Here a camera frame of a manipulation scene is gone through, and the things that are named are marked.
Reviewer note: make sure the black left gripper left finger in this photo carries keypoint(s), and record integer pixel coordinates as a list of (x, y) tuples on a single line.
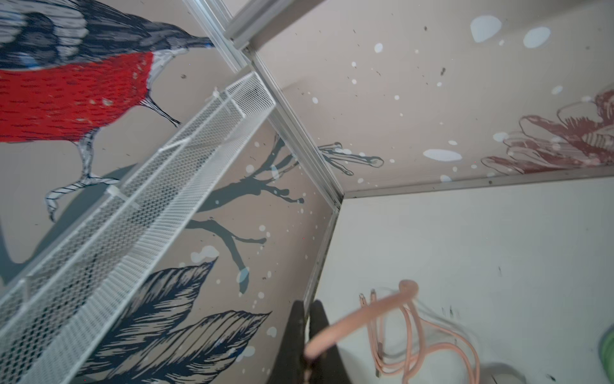
[(289, 366)]

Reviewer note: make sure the white wire wall shelf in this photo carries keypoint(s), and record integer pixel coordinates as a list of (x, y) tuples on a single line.
[(57, 314)]

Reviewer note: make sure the aluminium back crossbar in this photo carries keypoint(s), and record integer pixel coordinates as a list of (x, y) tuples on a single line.
[(261, 20)]

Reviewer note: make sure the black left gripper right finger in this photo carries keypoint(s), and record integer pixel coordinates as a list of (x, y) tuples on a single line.
[(328, 368)]

